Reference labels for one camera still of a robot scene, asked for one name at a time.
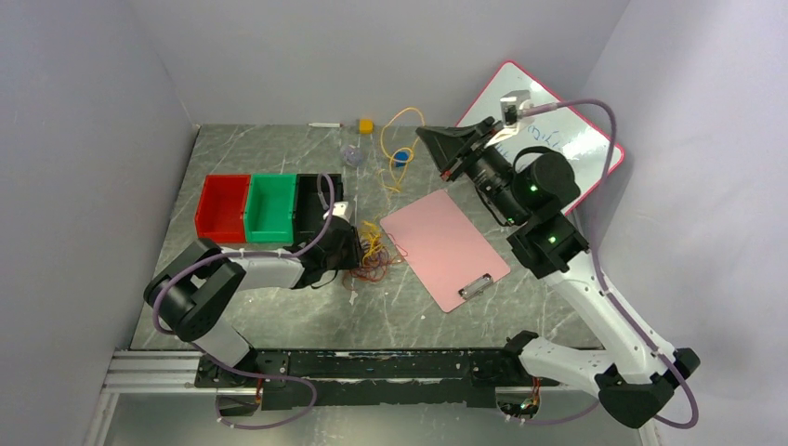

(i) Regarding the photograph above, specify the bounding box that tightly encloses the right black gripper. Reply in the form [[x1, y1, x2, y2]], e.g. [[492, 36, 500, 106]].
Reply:
[[417, 116, 529, 226]]

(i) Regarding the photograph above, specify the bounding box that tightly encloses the cable pile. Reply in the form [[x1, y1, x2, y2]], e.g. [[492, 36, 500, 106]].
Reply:
[[341, 221, 408, 292]]

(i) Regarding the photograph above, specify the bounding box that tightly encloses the yellow cable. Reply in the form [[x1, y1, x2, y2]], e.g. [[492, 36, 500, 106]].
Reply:
[[376, 107, 427, 197]]

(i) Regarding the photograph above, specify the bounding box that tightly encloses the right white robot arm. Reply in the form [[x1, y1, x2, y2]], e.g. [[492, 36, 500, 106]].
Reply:
[[416, 117, 700, 428]]

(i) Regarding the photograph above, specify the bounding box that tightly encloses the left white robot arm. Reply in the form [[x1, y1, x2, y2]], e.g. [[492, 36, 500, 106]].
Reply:
[[143, 216, 361, 387]]

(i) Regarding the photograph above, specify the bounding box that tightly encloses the black plastic bin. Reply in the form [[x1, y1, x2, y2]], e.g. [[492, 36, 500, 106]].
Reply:
[[293, 174, 330, 244]]

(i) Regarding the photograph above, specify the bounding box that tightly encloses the blue block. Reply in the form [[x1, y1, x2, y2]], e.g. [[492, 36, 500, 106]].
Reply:
[[392, 151, 412, 168]]

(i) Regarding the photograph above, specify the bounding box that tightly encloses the green plastic bin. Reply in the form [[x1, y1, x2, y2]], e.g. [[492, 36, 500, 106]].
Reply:
[[243, 174, 297, 244]]

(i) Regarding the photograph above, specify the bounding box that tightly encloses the yellow cube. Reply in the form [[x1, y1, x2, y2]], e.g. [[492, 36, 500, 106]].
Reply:
[[358, 119, 374, 135]]

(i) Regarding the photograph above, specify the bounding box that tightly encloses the pink clipboard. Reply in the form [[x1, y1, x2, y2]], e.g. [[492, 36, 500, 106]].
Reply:
[[380, 190, 511, 313]]

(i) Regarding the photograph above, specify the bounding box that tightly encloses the pink framed whiteboard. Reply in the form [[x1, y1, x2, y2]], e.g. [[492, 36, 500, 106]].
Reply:
[[456, 60, 609, 215]]

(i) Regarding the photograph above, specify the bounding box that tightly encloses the red plastic bin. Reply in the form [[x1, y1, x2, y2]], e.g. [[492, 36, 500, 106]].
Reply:
[[194, 174, 251, 243]]

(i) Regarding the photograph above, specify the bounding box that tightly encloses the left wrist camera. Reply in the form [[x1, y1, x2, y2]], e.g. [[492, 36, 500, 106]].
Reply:
[[322, 201, 353, 224]]

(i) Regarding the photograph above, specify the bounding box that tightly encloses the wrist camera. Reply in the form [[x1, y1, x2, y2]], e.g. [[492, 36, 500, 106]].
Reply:
[[499, 89, 532, 128], [322, 201, 353, 224]]

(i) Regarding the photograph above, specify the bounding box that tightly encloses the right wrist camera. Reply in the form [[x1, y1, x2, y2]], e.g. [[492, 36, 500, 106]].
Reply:
[[499, 89, 532, 128]]

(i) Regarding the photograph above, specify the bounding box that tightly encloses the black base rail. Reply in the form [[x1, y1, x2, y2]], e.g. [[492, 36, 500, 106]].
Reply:
[[194, 348, 556, 411]]

